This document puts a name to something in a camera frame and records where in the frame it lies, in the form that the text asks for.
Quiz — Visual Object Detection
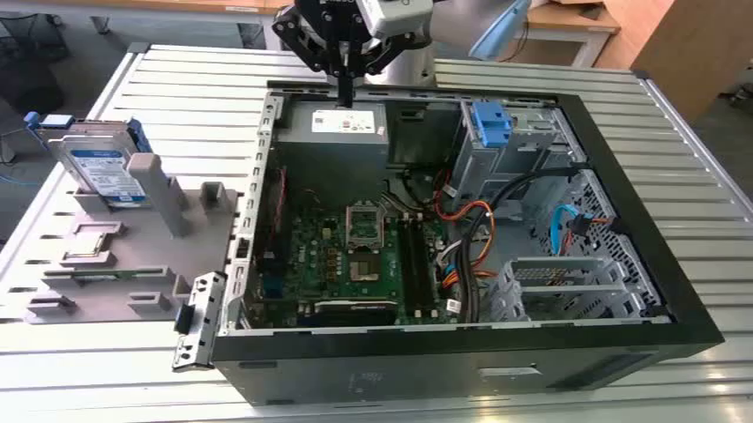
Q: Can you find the metal optical drive cage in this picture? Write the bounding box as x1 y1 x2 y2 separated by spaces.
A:
452 99 585 221

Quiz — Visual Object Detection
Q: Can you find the metal disk bay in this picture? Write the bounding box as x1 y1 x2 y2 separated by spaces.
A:
480 257 669 323

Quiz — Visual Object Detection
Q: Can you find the wooden cabinet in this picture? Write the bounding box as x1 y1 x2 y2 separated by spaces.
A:
632 0 753 124

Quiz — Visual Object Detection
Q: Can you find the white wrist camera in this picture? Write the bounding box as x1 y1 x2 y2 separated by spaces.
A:
356 0 438 40

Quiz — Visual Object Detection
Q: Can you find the black PC case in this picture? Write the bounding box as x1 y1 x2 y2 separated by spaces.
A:
209 79 725 406

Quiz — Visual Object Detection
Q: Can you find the blue data wire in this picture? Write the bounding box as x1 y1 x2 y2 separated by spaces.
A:
550 204 577 257

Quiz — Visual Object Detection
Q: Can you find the grey parts rack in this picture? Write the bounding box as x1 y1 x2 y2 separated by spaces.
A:
24 134 246 326

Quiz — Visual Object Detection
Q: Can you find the metal expansion slot latch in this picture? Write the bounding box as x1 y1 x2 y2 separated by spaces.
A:
171 271 229 374

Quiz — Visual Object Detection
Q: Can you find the CPU socket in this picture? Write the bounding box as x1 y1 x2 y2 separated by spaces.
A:
348 250 388 283

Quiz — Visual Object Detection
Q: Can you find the black mesh waste bin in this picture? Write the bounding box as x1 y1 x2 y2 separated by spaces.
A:
0 12 70 116

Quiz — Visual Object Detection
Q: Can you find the metal socket cover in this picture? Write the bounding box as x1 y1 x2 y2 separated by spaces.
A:
345 200 388 250

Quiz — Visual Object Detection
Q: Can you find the long wooden desk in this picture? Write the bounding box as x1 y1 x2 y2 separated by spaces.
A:
87 0 295 49

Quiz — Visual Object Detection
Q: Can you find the black graphics card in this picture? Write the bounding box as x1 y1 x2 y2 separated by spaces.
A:
297 299 400 327

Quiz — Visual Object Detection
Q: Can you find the green RAM stick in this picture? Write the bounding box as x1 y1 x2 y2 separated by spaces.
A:
70 271 141 281

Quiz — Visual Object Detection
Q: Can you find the multicolour wire bundle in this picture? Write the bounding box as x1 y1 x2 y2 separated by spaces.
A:
438 219 501 294

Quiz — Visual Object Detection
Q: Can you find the thick black cable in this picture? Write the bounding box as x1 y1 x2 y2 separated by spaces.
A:
456 162 591 323

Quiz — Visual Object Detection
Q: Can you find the wooden desk with white legs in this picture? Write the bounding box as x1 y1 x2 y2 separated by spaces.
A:
517 0 623 67

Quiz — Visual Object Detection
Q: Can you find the orange red wire bundle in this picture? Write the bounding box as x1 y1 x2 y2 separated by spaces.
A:
434 178 500 224

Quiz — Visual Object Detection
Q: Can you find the black fan shroud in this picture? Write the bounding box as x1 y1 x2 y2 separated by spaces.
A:
388 100 464 168

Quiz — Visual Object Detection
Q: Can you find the green motherboard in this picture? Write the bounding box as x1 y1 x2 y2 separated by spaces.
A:
253 206 454 327

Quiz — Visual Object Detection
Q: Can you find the hard disk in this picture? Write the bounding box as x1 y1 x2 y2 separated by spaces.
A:
23 112 155 208

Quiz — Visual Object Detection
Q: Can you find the grey power supply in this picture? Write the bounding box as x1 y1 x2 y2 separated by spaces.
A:
274 100 393 195

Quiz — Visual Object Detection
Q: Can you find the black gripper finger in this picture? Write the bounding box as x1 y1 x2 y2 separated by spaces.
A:
346 33 432 109
271 6 350 109

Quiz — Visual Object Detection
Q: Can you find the black RAM slot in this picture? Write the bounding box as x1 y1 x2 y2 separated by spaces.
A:
397 211 422 319
414 211 441 318

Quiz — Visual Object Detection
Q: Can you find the power wire with black plug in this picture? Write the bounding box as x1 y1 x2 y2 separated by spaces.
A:
564 212 620 256

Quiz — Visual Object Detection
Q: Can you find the blue drive latch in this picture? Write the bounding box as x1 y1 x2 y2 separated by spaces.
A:
470 100 512 151

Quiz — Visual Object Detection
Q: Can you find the silver CPU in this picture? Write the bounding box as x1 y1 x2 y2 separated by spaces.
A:
63 232 111 259

